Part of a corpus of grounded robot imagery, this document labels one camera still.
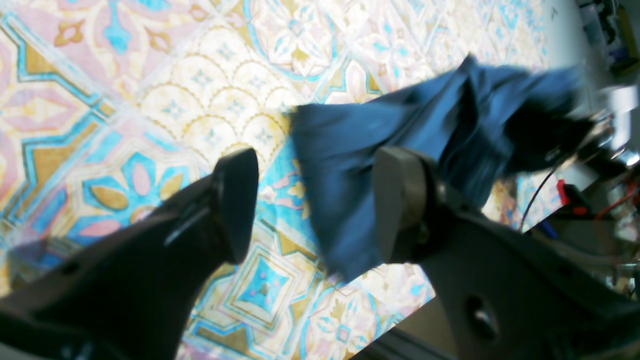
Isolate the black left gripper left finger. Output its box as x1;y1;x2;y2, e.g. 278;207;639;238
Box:
0;148;259;360

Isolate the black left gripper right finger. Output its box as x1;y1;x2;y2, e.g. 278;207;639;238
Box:
374;147;640;360

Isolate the dark navy t-shirt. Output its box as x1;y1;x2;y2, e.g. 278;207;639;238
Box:
289;55;593;282

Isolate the patterned colourful tablecloth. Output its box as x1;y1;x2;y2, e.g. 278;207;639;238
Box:
1;0;558;360

